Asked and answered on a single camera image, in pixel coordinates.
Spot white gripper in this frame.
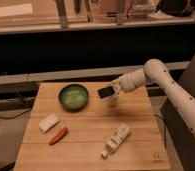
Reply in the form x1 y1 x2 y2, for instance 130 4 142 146
110 77 131 95

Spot black eraser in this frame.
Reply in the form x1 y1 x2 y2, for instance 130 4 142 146
98 86 115 99

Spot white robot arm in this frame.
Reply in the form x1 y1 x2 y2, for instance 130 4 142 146
110 59 195 138

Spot green ceramic bowl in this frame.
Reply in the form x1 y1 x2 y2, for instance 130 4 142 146
58 84 89 111

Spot white tube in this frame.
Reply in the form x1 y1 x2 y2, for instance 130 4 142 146
101 124 130 159

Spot orange carrot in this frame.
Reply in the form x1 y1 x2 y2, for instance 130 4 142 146
49 127 69 145

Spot white paper sheet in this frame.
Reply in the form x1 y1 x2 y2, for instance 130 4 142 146
0 3 33 17

